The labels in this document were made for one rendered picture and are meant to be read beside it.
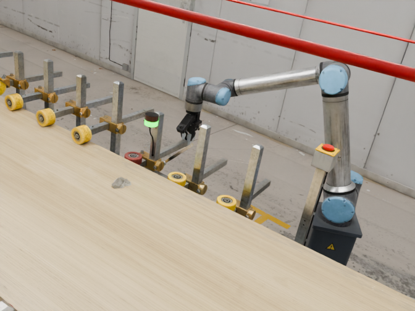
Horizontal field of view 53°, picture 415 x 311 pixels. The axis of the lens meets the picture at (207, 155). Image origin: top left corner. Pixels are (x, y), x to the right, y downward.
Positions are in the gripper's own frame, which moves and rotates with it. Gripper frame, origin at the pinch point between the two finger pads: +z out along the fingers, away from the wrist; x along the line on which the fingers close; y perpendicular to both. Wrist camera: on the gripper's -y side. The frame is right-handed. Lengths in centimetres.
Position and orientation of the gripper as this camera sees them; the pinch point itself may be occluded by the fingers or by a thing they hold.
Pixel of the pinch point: (185, 145)
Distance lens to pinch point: 226.1
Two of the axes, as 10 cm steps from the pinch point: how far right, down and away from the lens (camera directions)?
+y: 5.5, -3.0, 7.8
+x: -8.2, -3.6, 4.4
